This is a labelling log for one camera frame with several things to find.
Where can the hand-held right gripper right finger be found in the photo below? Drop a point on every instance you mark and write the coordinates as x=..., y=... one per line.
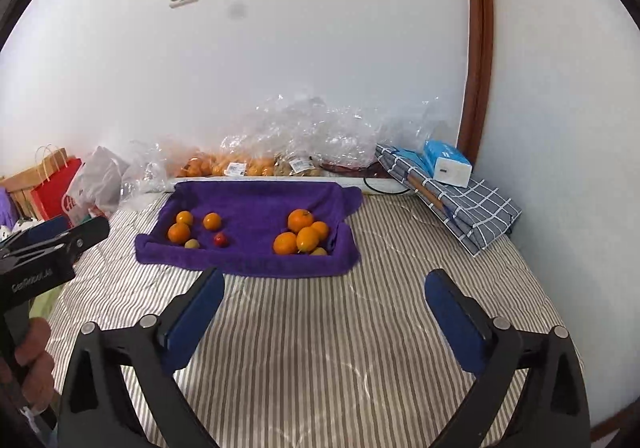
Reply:
x=457, y=328

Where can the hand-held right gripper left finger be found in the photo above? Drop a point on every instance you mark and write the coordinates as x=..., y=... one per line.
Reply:
x=192, y=323

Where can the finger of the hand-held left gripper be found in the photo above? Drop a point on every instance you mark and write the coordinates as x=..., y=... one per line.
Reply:
x=82, y=238
x=45, y=228

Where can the brown kiwi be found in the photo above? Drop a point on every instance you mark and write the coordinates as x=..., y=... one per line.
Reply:
x=192, y=243
x=319, y=251

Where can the small dark red fruit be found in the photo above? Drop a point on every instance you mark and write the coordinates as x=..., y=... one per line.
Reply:
x=221, y=240

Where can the round orange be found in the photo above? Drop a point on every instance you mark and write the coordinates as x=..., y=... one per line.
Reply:
x=179, y=233
x=285, y=244

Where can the purple towel covered tray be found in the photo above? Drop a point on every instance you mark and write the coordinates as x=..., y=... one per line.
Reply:
x=255, y=208

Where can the oval yellow-orange citrus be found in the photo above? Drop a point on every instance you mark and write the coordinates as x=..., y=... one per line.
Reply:
x=308, y=239

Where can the large orange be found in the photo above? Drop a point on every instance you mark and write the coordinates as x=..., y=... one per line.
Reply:
x=321, y=229

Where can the person's left hand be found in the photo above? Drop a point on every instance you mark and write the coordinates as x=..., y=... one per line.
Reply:
x=37, y=363

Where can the red paper bag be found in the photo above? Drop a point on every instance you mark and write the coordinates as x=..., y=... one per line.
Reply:
x=50, y=198

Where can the brown paper bag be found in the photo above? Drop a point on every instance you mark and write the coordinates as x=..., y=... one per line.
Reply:
x=25, y=183

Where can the white plastic bag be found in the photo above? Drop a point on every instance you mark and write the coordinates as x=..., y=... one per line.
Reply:
x=97, y=178

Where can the crumpled clear plastic bag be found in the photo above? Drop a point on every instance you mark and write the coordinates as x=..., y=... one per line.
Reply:
x=147, y=168

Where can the blue checked cloth bag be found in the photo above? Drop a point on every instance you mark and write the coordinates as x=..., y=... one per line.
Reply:
x=470, y=213

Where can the tangerine with green stem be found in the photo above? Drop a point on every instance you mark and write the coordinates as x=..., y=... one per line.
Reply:
x=300, y=220

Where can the clear bag of oranges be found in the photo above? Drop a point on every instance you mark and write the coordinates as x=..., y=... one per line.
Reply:
x=215, y=166

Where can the blue white tissue pack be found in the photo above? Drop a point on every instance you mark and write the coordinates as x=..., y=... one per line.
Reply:
x=447, y=163

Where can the clear bag of brown fruit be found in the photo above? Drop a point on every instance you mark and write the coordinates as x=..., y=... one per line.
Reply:
x=300, y=167

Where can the crumpled clear plastic bags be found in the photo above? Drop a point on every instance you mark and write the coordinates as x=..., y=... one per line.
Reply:
x=320, y=128

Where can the brown wooden door frame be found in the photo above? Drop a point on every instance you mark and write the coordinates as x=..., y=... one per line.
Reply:
x=477, y=28

